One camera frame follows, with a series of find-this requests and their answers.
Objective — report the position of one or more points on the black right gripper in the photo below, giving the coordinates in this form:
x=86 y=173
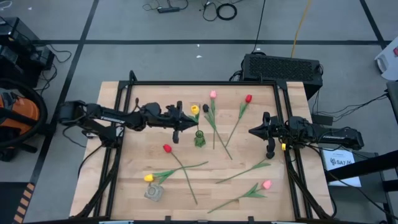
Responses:
x=275 y=130

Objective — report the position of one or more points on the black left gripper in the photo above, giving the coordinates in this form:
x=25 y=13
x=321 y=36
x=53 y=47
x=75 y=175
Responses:
x=174 y=119

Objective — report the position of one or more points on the black artificial tulip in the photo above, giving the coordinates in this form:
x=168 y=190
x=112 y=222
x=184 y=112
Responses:
x=205 y=108

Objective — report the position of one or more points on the red tulip bare stem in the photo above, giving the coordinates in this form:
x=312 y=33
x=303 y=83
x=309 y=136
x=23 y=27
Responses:
x=167 y=148

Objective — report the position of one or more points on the green stem without bloom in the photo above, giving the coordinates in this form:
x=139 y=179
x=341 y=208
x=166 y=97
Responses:
x=261 y=165

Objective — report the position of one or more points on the red tulip with leaves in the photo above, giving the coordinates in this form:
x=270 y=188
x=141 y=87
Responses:
x=248 y=98

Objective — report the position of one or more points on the pink tulip narrow leaves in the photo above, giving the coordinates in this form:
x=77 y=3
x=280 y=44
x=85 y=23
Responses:
x=213 y=94

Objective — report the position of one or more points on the pink tulip spread leaves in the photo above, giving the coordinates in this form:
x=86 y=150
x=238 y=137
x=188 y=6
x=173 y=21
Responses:
x=266 y=184

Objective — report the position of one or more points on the yellow artificial tulip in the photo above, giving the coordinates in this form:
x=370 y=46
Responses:
x=195 y=109
x=149 y=178

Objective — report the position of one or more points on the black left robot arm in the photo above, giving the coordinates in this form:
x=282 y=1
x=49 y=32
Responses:
x=109 y=116

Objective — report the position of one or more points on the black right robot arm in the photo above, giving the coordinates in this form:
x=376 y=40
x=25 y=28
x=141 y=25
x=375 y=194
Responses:
x=329 y=135

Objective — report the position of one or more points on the green glass vase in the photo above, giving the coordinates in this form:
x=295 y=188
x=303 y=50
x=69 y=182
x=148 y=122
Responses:
x=199 y=141

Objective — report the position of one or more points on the clear glass vase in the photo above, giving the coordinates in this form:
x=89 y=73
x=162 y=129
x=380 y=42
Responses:
x=154 y=193

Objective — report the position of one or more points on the black power adapter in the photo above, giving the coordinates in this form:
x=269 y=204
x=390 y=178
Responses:
x=321 y=119

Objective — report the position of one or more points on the black computer case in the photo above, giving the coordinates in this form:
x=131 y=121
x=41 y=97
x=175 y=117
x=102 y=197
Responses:
x=280 y=70

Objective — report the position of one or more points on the white paper sign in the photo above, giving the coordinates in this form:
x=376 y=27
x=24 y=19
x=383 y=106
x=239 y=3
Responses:
x=342 y=161

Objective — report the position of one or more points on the black power strip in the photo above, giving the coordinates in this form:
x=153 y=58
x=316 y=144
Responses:
x=168 y=10

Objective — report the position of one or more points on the black metal side stand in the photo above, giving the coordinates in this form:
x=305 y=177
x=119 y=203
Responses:
x=373 y=193

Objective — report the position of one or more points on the dark grey box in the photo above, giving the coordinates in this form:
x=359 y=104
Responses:
x=393 y=99

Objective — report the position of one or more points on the white plastic object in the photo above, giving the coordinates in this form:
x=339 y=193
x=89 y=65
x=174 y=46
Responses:
x=388 y=65

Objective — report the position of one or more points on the orange vacuum cleaner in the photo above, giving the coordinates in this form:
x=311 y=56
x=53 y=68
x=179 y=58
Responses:
x=44 y=107
x=21 y=109

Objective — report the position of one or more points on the small black electronics box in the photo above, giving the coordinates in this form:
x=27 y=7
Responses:
x=43 y=59

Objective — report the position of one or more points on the large black electronics box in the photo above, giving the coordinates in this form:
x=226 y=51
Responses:
x=15 y=34

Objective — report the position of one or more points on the black aluminium table frame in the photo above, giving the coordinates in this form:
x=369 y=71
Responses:
x=202 y=83

